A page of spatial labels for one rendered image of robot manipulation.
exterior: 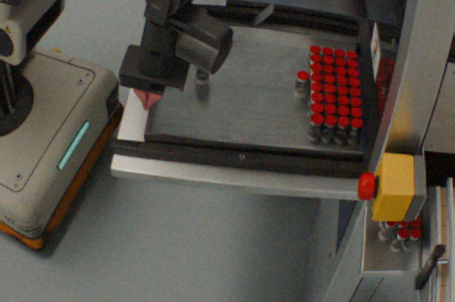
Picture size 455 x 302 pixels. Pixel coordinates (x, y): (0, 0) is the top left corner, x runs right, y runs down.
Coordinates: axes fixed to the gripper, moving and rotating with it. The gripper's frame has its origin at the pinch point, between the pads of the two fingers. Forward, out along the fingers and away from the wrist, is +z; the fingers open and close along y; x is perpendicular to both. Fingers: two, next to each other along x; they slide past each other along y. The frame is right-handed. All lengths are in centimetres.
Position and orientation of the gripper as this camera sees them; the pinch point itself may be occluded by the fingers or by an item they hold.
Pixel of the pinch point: (147, 103)
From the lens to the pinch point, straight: 111.9
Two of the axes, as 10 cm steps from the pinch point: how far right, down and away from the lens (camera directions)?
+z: -2.0, 6.1, 7.7
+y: 9.7, 2.3, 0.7
